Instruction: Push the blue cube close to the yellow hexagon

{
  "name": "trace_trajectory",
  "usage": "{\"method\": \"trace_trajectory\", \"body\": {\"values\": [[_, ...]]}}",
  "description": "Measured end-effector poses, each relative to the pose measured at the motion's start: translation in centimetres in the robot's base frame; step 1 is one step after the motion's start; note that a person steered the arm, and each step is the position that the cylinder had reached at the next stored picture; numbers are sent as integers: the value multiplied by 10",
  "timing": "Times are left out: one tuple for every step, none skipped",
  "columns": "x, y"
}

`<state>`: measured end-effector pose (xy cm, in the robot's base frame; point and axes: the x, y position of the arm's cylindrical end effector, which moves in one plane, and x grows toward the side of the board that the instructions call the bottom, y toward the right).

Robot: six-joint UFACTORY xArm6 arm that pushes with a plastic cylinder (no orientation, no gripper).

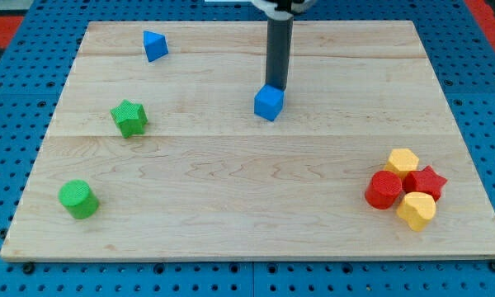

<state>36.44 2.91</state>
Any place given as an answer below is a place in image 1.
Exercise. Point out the white round tool mount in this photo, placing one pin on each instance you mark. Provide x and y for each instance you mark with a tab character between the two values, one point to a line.
283	9

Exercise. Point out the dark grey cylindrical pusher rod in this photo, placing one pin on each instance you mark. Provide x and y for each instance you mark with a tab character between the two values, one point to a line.
278	43

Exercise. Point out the blue cube block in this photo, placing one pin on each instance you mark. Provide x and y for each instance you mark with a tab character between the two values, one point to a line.
269	102

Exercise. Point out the yellow hexagon block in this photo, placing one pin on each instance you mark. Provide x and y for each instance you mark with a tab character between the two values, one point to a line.
401	162

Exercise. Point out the blue triangular prism block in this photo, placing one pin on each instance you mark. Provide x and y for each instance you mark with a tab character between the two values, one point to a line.
155	45

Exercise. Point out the green star block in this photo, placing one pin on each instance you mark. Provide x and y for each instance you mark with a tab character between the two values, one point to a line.
130	118

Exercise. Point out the light wooden board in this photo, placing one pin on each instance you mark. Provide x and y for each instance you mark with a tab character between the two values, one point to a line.
211	181

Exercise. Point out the red cylinder block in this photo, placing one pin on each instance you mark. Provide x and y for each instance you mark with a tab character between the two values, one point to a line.
383	190

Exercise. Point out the red star block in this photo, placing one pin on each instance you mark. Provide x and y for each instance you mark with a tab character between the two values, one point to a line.
425	181

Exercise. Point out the yellow heart block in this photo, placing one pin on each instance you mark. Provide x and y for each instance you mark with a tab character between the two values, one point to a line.
417	209

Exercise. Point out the green cylinder block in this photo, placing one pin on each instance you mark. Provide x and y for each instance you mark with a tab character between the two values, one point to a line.
77	197

